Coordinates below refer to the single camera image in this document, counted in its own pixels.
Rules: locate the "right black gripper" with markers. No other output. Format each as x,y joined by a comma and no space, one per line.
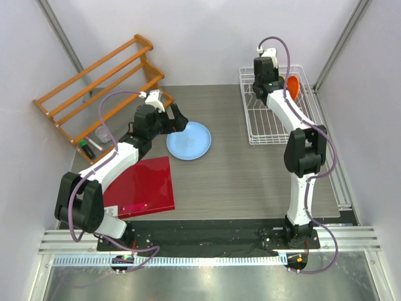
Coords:
276,71

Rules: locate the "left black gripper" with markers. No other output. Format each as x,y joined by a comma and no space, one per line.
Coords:
177,124

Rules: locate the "light blue plate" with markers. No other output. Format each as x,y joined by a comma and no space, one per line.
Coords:
190,144

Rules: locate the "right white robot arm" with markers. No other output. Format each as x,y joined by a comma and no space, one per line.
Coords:
305,151

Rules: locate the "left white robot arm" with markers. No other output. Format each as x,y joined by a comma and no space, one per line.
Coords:
80,198

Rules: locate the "orange wooden rack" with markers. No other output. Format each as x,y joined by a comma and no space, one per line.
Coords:
129,67

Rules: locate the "orange plate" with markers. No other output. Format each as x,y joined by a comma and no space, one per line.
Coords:
293,87

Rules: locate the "red acrylic board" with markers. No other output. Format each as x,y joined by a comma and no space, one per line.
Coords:
144,188

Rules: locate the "clear plastic cup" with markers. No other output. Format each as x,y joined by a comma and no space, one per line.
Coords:
103,134

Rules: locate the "white pink pen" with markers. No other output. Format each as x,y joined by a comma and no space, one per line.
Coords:
93,143

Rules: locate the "green highlighter marker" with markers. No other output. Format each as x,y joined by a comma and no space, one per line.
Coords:
86,149

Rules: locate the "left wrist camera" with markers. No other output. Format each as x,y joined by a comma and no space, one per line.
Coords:
153,98

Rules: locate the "white wire dish rack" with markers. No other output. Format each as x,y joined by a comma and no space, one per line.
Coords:
263,126

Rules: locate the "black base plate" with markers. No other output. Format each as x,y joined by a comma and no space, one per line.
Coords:
203,224

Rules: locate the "white slotted cable duct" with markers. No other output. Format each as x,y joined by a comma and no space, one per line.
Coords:
111,261

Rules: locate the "aluminium rail frame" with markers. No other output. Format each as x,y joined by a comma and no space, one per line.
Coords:
236,242

